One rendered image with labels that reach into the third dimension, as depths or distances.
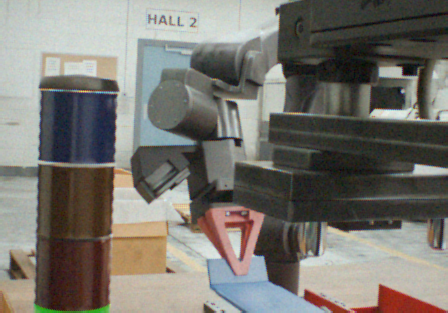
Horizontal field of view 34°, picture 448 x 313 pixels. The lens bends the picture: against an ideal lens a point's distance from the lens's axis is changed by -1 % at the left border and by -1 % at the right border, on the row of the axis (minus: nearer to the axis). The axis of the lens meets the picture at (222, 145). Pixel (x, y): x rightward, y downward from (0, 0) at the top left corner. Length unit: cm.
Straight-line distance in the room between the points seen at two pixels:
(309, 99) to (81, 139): 73
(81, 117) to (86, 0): 1124
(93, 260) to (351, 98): 29
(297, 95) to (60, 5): 1052
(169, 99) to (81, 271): 47
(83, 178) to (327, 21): 23
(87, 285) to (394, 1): 24
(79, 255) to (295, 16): 31
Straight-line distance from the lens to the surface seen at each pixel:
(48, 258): 36
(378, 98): 978
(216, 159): 82
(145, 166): 80
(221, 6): 1213
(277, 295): 78
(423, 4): 43
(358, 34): 48
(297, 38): 59
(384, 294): 100
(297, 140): 59
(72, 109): 34
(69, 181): 35
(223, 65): 86
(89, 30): 1154
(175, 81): 80
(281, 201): 53
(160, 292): 113
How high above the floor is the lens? 119
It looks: 3 degrees down
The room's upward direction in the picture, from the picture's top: 3 degrees clockwise
